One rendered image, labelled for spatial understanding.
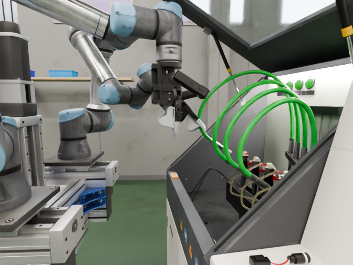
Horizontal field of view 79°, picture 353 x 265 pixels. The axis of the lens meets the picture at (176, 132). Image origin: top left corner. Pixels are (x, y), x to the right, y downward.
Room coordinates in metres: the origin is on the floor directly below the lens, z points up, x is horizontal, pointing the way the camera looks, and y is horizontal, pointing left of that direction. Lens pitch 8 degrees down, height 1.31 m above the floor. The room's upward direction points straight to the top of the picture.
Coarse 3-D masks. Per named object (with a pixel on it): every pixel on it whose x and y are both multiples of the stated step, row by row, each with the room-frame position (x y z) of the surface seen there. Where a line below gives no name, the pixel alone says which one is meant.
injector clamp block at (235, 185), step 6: (246, 180) 0.85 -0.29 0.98; (228, 186) 0.83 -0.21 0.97; (234, 186) 0.80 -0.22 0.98; (240, 186) 0.80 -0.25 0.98; (246, 186) 0.81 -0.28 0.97; (228, 192) 0.83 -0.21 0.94; (234, 192) 0.78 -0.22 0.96; (240, 192) 0.74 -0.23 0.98; (246, 192) 0.74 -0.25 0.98; (228, 198) 0.83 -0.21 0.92; (234, 198) 0.78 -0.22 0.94; (240, 198) 0.73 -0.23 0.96; (246, 198) 0.69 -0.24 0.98; (258, 198) 0.73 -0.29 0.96; (234, 204) 0.77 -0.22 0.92; (240, 204) 0.73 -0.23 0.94; (246, 204) 0.69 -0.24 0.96; (240, 210) 0.73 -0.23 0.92; (246, 210) 0.68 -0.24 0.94; (240, 216) 0.72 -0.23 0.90
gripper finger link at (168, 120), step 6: (168, 108) 0.62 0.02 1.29; (174, 108) 0.62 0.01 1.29; (168, 114) 0.62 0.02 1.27; (174, 114) 0.62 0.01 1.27; (162, 120) 0.62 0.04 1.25; (168, 120) 0.62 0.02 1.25; (174, 120) 0.62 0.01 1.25; (168, 126) 0.62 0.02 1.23; (174, 126) 0.62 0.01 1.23; (174, 132) 0.63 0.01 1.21
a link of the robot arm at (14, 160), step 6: (6, 120) 0.54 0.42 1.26; (12, 120) 0.55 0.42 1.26; (6, 126) 0.53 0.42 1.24; (12, 126) 0.55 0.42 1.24; (6, 132) 0.51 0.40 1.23; (12, 132) 0.54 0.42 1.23; (12, 138) 0.52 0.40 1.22; (18, 144) 0.58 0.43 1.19; (18, 150) 0.57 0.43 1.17; (12, 156) 0.54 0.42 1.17; (18, 156) 0.56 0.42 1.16; (12, 162) 0.54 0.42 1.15; (18, 162) 0.56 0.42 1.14; (6, 168) 0.52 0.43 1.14
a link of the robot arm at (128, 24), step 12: (120, 12) 0.54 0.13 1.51; (132, 12) 0.56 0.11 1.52; (144, 12) 0.57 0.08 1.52; (156, 12) 0.59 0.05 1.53; (120, 24) 0.55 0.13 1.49; (132, 24) 0.56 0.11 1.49; (144, 24) 0.57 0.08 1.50; (156, 24) 0.58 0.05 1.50; (120, 36) 0.62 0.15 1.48; (132, 36) 0.59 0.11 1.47; (144, 36) 0.60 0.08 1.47; (156, 36) 0.61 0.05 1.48
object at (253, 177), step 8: (272, 104) 0.56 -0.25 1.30; (280, 104) 0.57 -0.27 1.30; (304, 104) 0.58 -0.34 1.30; (264, 112) 0.56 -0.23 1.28; (312, 112) 0.58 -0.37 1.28; (256, 120) 0.55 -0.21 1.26; (312, 120) 0.58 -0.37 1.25; (248, 128) 0.55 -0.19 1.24; (312, 128) 0.59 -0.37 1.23; (312, 136) 0.59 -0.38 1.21; (240, 144) 0.55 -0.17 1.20; (312, 144) 0.59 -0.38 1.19; (240, 152) 0.55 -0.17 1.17; (240, 160) 0.55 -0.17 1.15; (240, 168) 0.55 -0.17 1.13; (248, 176) 0.55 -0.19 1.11; (256, 176) 0.56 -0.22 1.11; (264, 184) 0.56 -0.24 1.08
